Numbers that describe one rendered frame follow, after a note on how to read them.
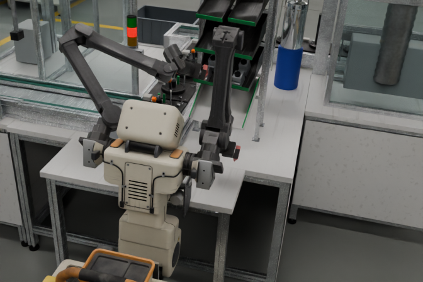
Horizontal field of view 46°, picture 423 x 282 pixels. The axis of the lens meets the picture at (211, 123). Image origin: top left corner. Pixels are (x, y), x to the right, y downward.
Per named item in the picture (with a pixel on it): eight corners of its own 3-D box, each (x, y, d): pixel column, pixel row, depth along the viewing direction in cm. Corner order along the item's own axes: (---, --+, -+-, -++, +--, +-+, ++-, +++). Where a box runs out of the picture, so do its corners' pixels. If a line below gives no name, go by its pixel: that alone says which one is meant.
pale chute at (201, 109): (214, 125, 246) (212, 122, 242) (191, 119, 250) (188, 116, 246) (232, 75, 253) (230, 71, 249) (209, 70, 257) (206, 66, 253)
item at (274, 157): (292, 184, 233) (293, 178, 232) (7, 131, 260) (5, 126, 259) (311, 73, 354) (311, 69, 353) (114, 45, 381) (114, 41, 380)
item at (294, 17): (301, 51, 305) (310, -11, 287) (278, 48, 308) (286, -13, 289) (303, 44, 317) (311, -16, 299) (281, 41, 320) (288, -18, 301)
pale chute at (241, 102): (244, 130, 243) (242, 127, 239) (219, 124, 248) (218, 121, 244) (261, 79, 250) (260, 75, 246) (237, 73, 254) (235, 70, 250)
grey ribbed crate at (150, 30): (193, 50, 443) (194, 24, 431) (127, 41, 454) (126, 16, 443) (204, 35, 479) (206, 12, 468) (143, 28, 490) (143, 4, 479)
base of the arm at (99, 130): (77, 140, 185) (107, 145, 182) (84, 121, 188) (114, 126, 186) (85, 148, 192) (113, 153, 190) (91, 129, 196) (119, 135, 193)
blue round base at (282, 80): (296, 92, 317) (302, 52, 304) (272, 88, 320) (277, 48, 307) (298, 82, 331) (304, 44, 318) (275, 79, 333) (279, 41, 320)
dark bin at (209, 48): (219, 56, 230) (218, 44, 225) (194, 51, 235) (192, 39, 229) (241, 17, 245) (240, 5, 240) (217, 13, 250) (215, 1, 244)
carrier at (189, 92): (187, 104, 273) (188, 84, 267) (146, 98, 277) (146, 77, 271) (199, 87, 293) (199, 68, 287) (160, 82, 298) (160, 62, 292)
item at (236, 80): (240, 89, 237) (239, 78, 231) (231, 87, 238) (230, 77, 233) (246, 76, 241) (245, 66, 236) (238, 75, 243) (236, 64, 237)
